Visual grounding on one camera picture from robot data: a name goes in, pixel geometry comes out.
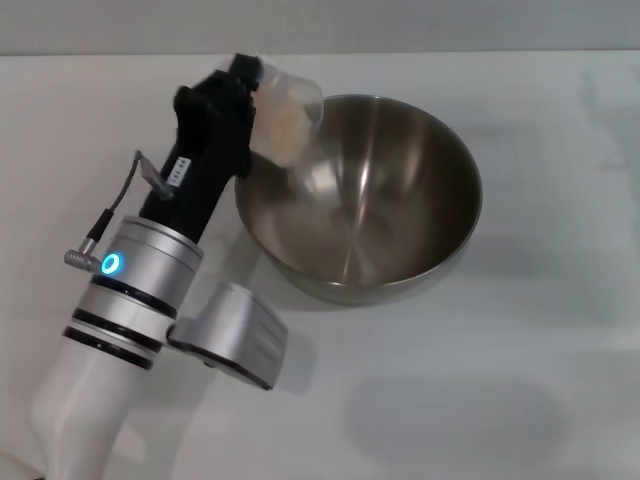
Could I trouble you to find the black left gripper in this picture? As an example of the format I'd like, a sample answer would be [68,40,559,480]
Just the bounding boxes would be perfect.
[138,52,265,242]

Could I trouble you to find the uncooked white rice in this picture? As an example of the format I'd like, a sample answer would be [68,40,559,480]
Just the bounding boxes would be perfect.
[251,96,312,167]

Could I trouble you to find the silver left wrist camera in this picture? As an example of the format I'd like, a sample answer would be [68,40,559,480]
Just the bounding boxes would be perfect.
[165,281,291,392]

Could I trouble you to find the clear plastic measuring cup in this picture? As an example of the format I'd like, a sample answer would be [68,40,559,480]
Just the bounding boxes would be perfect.
[246,51,326,169]

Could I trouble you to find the stainless steel mixing bowl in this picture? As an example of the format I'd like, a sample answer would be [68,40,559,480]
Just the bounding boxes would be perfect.
[233,93,484,307]

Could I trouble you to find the grey left gripper cable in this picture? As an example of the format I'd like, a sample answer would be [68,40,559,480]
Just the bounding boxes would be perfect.
[63,149,175,267]

